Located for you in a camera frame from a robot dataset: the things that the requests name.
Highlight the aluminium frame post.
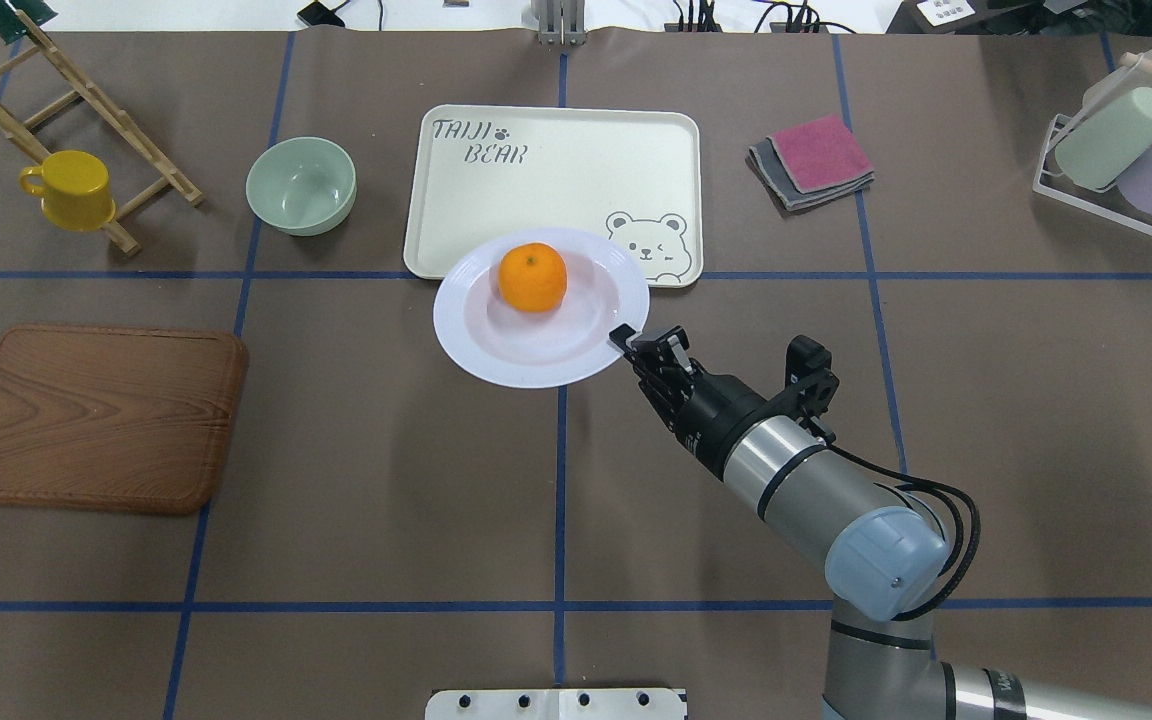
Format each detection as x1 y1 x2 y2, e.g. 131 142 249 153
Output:
530 0 588 47

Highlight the white cup rack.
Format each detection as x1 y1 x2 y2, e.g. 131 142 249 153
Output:
1032 50 1152 237

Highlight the orange fruit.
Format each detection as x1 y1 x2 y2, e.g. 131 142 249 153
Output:
495 242 568 313

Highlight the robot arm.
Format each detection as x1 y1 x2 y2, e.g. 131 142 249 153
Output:
609 324 1152 719

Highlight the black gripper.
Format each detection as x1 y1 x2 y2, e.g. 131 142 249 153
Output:
609 323 765 479

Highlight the wooden dish rack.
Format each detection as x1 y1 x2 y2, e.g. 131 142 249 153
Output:
0 10 205 256

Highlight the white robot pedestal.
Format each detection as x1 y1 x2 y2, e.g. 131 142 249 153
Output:
424 687 689 719

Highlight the wooden cutting board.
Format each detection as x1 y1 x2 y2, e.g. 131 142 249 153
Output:
0 324 248 515

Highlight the green bowl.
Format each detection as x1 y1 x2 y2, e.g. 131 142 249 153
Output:
244 136 358 237

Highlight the cream bear tray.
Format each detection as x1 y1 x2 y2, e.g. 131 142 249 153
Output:
403 104 704 287

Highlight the grey cloth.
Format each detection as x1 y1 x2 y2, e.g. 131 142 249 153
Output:
748 138 874 213

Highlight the green cup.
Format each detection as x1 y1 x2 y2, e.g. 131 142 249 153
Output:
1053 88 1152 191

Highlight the pink cloth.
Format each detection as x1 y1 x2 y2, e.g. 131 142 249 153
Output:
770 114 874 194

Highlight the white round plate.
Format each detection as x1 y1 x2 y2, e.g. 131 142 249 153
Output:
433 228 650 389

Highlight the yellow mug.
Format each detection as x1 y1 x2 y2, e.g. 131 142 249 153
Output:
18 150 116 232

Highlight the dark green mug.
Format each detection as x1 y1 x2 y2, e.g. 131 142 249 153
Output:
0 0 58 45

